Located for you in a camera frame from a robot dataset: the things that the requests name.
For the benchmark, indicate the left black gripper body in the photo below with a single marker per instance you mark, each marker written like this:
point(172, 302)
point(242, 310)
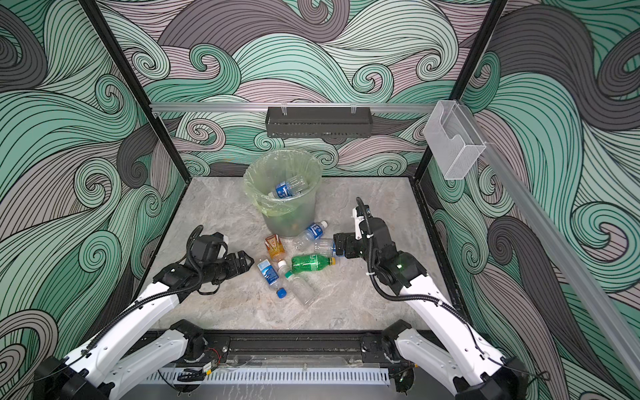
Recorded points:
point(224, 269)

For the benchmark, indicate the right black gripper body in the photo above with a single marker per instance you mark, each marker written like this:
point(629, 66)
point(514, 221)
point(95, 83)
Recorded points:
point(358, 247)

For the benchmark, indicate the blue label bottle white cap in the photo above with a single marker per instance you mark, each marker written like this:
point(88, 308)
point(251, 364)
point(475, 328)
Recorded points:
point(325, 247)

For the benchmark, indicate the blue label bottle front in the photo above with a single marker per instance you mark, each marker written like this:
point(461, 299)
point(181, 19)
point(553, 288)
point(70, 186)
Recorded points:
point(289, 188)

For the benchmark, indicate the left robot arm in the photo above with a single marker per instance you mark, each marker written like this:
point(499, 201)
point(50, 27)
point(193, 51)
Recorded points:
point(108, 365)

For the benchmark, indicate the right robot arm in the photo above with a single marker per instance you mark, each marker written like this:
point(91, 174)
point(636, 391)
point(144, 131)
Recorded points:
point(463, 362)

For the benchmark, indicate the blue label bottle near bin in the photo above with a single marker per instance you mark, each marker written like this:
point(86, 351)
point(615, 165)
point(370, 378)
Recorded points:
point(310, 235)

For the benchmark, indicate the grey bin with green liner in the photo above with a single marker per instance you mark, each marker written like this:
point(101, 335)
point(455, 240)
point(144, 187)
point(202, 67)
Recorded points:
point(286, 217)

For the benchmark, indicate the green soda bottle centre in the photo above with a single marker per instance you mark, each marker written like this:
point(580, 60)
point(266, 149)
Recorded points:
point(309, 263)

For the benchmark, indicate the orange juice bottle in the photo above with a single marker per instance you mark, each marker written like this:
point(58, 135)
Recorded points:
point(275, 248)

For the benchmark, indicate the clear empty bottle white cap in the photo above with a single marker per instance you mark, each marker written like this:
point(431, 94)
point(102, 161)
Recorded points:
point(298, 286)

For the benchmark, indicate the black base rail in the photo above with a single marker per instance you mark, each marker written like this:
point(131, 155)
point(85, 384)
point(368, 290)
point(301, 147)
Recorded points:
point(233, 347)

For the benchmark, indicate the clear plastic wall holder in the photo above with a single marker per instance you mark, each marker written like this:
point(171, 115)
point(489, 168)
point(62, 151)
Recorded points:
point(453, 135)

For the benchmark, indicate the white slotted cable duct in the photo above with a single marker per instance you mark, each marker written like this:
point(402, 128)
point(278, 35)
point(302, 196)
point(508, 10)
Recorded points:
point(303, 375)

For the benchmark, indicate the black wall tray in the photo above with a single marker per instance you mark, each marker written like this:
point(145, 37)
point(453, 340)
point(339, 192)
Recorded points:
point(319, 123)

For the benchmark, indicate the aluminium rail back wall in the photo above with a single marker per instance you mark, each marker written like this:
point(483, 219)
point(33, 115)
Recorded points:
point(223, 107)

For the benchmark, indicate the aluminium rail wall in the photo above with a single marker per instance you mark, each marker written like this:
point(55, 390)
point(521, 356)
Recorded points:
point(223, 107)
point(509, 160)

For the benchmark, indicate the aluminium rail right wall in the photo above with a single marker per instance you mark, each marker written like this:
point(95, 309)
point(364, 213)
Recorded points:
point(509, 160)

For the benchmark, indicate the black frame post left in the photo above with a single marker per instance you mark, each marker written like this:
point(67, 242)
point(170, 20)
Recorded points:
point(108, 39)

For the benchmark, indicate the black frame post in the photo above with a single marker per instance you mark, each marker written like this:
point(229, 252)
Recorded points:
point(108, 39)
point(477, 50)

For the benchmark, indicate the black frame post right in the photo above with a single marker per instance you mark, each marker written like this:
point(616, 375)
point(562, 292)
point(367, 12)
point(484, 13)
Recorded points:
point(477, 50)

